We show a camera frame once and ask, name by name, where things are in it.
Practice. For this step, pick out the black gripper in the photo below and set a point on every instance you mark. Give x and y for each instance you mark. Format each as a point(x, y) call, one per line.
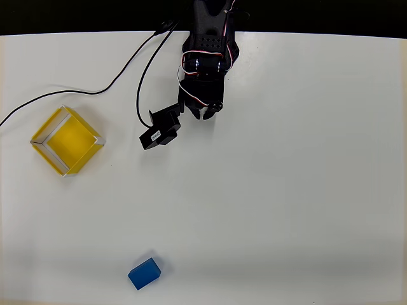
point(201, 102)

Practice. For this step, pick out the blue block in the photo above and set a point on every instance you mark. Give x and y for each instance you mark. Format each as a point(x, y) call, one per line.
point(144, 273)

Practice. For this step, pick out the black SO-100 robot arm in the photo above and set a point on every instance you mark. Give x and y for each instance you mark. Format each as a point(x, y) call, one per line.
point(206, 19)

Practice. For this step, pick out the yellow cardboard box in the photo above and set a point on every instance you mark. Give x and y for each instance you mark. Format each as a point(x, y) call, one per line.
point(68, 139)

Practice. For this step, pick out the black webcam with mount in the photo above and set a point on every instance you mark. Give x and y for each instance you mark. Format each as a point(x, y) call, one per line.
point(159, 133)

